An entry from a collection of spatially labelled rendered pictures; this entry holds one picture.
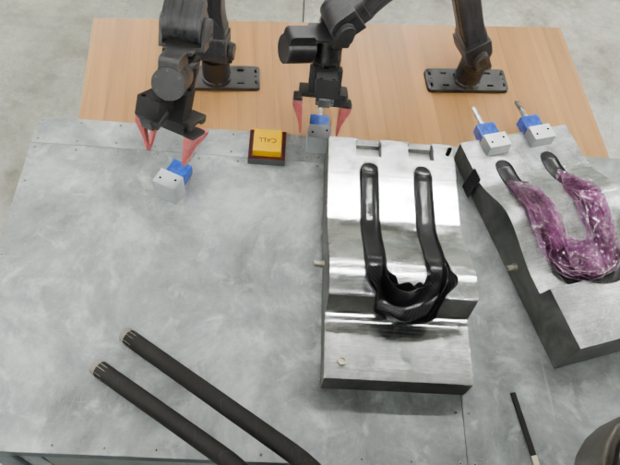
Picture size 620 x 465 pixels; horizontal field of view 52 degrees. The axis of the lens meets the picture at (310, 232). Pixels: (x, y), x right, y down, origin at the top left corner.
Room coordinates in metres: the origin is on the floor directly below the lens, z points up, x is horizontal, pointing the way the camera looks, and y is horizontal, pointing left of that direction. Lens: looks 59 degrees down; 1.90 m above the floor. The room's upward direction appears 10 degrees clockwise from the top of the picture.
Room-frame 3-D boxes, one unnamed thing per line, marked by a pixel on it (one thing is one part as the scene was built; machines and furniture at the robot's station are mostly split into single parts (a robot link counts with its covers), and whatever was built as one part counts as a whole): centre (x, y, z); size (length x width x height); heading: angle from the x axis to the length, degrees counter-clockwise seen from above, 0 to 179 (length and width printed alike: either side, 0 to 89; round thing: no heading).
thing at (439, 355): (0.60, -0.16, 0.87); 0.50 x 0.26 x 0.14; 7
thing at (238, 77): (1.02, 0.27, 0.84); 0.20 x 0.07 x 0.08; 102
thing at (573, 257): (0.73, -0.50, 0.90); 0.26 x 0.18 x 0.08; 24
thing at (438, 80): (1.15, -0.31, 0.84); 0.20 x 0.07 x 0.08; 102
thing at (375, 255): (0.62, -0.17, 0.92); 0.35 x 0.16 x 0.09; 7
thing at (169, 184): (0.74, 0.28, 0.83); 0.13 x 0.05 x 0.05; 164
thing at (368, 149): (0.82, -0.09, 0.87); 0.05 x 0.05 x 0.04; 7
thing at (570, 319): (0.73, -0.51, 0.86); 0.50 x 0.26 x 0.11; 24
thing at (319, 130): (0.92, 0.02, 0.83); 0.13 x 0.05 x 0.05; 5
